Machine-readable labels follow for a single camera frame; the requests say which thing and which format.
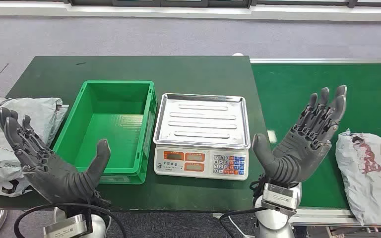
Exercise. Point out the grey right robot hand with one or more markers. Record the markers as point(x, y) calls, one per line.
point(295, 157)

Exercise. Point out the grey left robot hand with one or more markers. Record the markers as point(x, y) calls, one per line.
point(52, 177)

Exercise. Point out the grey parcel with red print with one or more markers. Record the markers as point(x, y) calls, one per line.
point(368, 184)

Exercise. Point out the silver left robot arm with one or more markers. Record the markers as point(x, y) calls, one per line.
point(98, 228)

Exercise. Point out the grey bag with black print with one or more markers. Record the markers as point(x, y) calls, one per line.
point(0, 157)

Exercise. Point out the green plastic crate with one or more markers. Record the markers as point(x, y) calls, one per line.
point(115, 134)

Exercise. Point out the steel scale tray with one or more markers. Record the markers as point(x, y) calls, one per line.
point(203, 121)

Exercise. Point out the white electronic scale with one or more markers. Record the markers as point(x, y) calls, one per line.
point(190, 164)

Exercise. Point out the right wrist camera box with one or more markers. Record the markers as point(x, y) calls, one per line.
point(279, 198)

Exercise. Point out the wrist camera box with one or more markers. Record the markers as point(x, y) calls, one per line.
point(279, 198)
point(65, 228)

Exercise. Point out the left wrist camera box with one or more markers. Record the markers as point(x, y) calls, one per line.
point(65, 228)

